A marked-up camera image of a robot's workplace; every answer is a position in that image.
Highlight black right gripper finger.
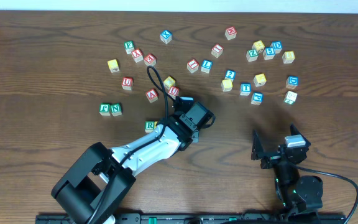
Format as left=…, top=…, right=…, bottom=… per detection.
left=290, top=123, right=311, bottom=146
left=251, top=129, right=264, bottom=160

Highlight green R letter block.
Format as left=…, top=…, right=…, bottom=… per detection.
left=144, top=121, right=156, bottom=133

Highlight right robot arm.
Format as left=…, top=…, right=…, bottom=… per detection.
left=251, top=125, right=323, bottom=221

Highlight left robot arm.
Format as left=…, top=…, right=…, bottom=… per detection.
left=51, top=103, right=214, bottom=223

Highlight green 7 number block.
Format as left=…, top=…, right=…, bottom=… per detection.
left=283, top=91, right=298, bottom=105

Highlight red U block centre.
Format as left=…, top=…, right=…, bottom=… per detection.
left=168, top=86, right=180, bottom=100

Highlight red u block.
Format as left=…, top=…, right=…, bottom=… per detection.
left=121, top=77, right=134, bottom=91
left=168, top=86, right=180, bottom=100

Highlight blue D block right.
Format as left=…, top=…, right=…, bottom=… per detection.
left=285, top=76, right=299, bottom=90

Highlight blue d block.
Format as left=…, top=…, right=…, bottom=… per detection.
left=270, top=41, right=283, bottom=54
left=285, top=76, right=299, bottom=90

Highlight red A letter block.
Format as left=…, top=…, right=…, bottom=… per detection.
left=145, top=89, right=158, bottom=103

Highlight yellow block centre left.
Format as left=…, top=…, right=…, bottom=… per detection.
left=163, top=76, right=176, bottom=90

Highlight yellow S letter block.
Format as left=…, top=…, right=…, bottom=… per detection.
left=221, top=79, right=233, bottom=91

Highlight yellow K letter block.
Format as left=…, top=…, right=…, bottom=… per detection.
left=254, top=73, right=267, bottom=87

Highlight blue T letter block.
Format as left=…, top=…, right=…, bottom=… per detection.
left=240, top=83, right=252, bottom=96

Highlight red I block centre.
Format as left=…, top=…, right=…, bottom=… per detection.
left=186, top=59, right=200, bottom=73

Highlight red i block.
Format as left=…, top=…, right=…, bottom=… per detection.
left=211, top=44, right=224, bottom=58
left=186, top=59, right=200, bottom=73

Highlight blue L letter block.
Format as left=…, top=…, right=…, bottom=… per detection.
left=201, top=60, right=213, bottom=73

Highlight blue 2 number block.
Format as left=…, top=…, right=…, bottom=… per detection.
left=224, top=70, right=236, bottom=82

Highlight yellow 8 number block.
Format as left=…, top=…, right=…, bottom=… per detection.
left=282, top=51, right=295, bottom=64

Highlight green N letter block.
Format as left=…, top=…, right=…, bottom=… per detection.
left=110, top=103, right=122, bottom=116

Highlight red U block left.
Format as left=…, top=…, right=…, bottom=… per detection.
left=121, top=77, right=134, bottom=91

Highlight blue 5 number block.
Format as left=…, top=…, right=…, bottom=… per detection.
left=263, top=47, right=275, bottom=60

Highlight red E letter block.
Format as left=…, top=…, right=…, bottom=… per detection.
left=144, top=54, right=157, bottom=66

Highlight red I block upper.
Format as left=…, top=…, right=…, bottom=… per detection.
left=211, top=44, right=224, bottom=58

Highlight blue D block upper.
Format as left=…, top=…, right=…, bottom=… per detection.
left=270, top=41, right=283, bottom=54

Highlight green Z letter block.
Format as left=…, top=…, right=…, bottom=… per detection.
left=246, top=49, right=259, bottom=62

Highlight green J letter block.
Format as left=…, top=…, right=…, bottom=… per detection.
left=99, top=103, right=111, bottom=116

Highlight yellow block upper right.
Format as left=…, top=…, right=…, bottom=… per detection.
left=252, top=40, right=265, bottom=54

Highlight red X letter block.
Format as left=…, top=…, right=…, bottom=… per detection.
left=131, top=49, right=144, bottom=63

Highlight blue X letter block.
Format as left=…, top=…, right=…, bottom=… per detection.
left=160, top=30, right=172, bottom=44

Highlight yellow block far left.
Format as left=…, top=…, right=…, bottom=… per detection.
left=108, top=59, right=120, bottom=73

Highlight green F letter block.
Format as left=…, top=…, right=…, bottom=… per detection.
left=124, top=40, right=135, bottom=54

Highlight red M letter block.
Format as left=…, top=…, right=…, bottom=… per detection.
left=225, top=26, right=237, bottom=40

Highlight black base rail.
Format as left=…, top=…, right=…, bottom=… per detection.
left=35, top=212, right=347, bottom=224

